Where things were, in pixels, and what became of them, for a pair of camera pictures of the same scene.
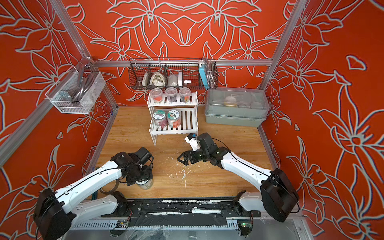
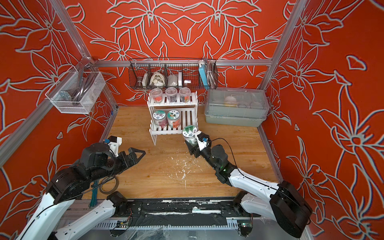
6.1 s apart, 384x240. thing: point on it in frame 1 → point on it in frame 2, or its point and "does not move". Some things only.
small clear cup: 171,93 does not move
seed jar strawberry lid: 173,118 does not move
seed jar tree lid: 145,184 → 189,131
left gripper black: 148,175 → 134,159
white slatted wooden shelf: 176,118 does not move
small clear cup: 184,93 does not move
